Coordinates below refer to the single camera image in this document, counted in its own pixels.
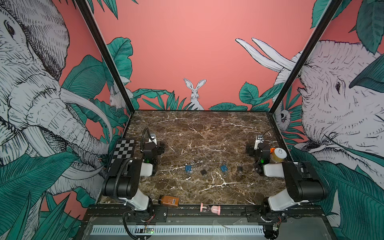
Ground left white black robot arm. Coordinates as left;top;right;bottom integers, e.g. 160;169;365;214
102;138;165;223

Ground pink hourglass timer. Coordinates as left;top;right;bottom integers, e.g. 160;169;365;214
200;203;221;216

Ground blue padlock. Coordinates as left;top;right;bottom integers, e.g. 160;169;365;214
185;165;193;174
220;165;229;173

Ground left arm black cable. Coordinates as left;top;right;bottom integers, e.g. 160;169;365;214
139;127;154;152

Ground right black frame post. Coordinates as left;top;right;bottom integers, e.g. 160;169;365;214
269;0;342;115

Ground black mounting rail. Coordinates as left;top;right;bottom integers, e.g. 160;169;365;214
83;205;326;224

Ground amber brown bottle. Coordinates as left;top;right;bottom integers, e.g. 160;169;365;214
158;195;180;207

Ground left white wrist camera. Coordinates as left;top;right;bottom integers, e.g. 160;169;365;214
149;133;157;145

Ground white perforated strip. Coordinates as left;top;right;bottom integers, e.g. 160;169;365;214
91;225;264;236

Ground left black frame post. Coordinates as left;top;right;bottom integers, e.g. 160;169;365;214
76;0;135;115

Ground black white checkerboard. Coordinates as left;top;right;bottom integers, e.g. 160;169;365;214
108;138;136;171

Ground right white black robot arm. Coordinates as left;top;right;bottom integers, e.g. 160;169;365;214
246;142;328;223

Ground black frame post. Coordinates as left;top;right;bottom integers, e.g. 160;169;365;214
76;0;135;115
269;0;342;115

